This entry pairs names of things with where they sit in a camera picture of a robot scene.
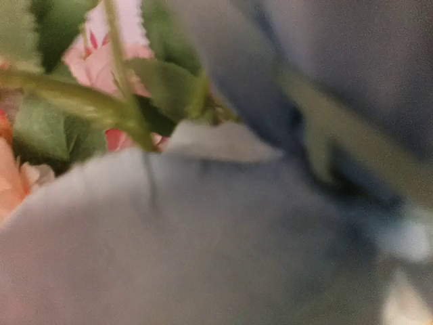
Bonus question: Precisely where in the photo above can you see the pale pink rose stem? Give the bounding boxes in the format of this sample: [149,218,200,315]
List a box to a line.
[1,110,55,225]

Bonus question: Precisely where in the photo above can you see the blue hydrangea flower bunch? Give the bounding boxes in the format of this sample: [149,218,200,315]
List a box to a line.
[1,1,432,324]

